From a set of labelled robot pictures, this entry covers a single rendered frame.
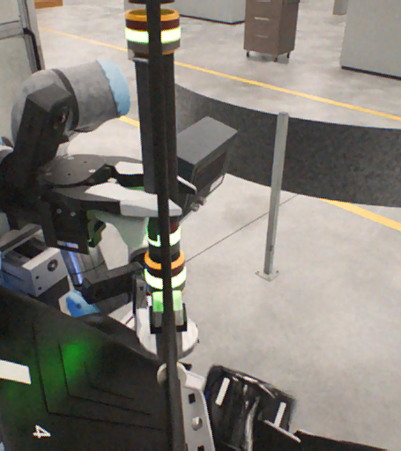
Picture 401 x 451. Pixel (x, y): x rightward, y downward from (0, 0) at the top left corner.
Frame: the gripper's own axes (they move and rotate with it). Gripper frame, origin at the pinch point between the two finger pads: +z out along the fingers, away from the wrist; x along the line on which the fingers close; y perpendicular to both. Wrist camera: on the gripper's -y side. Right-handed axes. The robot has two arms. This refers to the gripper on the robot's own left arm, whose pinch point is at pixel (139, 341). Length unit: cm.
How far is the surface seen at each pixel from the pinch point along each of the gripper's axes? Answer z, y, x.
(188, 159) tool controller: -53, 13, -7
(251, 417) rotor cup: 19.5, 11.8, -7.6
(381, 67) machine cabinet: -542, 336, 71
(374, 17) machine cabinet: -559, 316, 15
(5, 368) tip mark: 26.0, -11.9, -24.8
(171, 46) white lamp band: 13.0, 0.2, -46.4
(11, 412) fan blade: 29.6, -10.8, -24.4
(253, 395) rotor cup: 17.7, 12.1, -9.3
